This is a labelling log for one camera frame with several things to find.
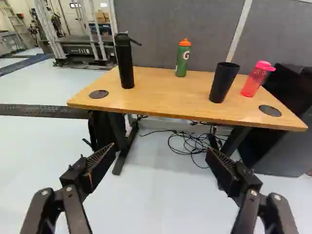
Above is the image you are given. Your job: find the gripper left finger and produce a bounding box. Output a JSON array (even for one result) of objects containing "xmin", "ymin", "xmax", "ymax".
[{"xmin": 19, "ymin": 143, "xmax": 116, "ymax": 234}]

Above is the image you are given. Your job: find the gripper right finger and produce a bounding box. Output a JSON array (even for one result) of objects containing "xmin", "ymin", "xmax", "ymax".
[{"xmin": 205, "ymin": 146, "xmax": 300, "ymax": 234}]

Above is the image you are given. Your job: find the green bottle with orange cap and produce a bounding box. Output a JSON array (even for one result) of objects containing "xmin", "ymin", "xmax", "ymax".
[{"xmin": 175, "ymin": 38, "xmax": 192, "ymax": 78}]

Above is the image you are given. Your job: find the pink transparent bottle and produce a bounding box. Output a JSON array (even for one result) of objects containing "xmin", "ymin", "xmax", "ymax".
[{"xmin": 240, "ymin": 60, "xmax": 276, "ymax": 98}]

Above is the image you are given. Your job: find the tall black bottle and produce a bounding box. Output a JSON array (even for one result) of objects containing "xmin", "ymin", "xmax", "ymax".
[{"xmin": 114, "ymin": 31, "xmax": 142, "ymax": 89}]

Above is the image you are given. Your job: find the black backpack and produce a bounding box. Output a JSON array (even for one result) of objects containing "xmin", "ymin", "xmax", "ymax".
[{"xmin": 82, "ymin": 110, "xmax": 127, "ymax": 153}]

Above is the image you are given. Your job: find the black tumbler cup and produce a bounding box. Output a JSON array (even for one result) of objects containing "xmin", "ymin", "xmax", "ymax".
[{"xmin": 208, "ymin": 62, "xmax": 241, "ymax": 104}]

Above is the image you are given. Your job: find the black cabinet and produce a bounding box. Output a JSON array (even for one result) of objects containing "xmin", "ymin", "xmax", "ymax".
[{"xmin": 237, "ymin": 62, "xmax": 312, "ymax": 177}]

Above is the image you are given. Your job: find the wooden table with black legs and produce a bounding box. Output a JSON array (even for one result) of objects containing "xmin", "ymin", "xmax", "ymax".
[{"xmin": 66, "ymin": 65, "xmax": 308, "ymax": 176}]

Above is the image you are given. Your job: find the black treadmill with grey rails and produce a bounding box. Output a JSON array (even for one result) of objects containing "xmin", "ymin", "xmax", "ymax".
[{"xmin": 34, "ymin": 0, "xmax": 118, "ymax": 72}]

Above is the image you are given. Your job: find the black floor cable tangle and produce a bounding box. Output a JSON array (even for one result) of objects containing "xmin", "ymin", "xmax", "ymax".
[{"xmin": 138, "ymin": 114, "xmax": 242, "ymax": 169}]

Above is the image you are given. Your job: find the black floor cable cover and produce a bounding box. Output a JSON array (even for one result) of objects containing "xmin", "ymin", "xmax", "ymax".
[{"xmin": 0, "ymin": 103, "xmax": 91, "ymax": 120}]

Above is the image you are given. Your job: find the grey partition wall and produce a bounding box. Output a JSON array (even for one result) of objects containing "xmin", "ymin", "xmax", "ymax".
[{"xmin": 113, "ymin": 0, "xmax": 312, "ymax": 76}]

